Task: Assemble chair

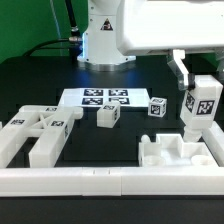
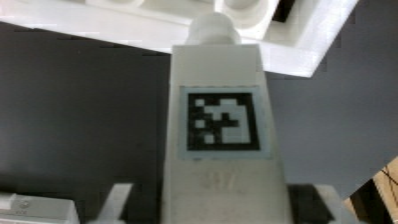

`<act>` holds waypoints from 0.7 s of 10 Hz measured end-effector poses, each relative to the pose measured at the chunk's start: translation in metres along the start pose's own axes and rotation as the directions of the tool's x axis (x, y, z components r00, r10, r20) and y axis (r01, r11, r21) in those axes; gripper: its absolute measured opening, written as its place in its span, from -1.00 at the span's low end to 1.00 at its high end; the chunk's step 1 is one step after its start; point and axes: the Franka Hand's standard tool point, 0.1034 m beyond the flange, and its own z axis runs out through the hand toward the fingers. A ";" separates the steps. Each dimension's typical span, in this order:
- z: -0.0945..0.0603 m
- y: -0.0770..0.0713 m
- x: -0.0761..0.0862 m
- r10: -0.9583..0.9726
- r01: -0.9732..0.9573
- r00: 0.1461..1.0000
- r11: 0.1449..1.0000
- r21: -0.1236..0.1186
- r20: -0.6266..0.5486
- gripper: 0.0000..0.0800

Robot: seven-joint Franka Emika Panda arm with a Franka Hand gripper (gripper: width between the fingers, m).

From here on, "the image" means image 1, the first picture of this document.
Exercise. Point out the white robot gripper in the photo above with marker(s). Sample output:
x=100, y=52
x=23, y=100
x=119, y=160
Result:
x=147, y=27

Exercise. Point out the white chair seat part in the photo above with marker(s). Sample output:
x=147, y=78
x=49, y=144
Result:
x=172, y=150

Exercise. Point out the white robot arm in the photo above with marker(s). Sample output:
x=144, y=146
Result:
x=100, y=50

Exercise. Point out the small white tagged cube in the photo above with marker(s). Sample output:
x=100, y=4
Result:
x=157, y=107

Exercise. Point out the white right obstacle wall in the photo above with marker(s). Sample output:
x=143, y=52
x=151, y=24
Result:
x=214, y=139

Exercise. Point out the white obstacle wall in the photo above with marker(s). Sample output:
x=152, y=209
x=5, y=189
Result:
x=111, y=181
x=214, y=139

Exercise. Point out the white marker base plate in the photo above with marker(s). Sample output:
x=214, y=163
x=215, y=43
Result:
x=96, y=97

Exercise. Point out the white front obstacle wall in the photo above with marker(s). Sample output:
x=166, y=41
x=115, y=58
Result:
x=111, y=181

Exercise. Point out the white chair back frame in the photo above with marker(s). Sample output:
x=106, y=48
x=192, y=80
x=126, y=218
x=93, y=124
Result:
x=50, y=125

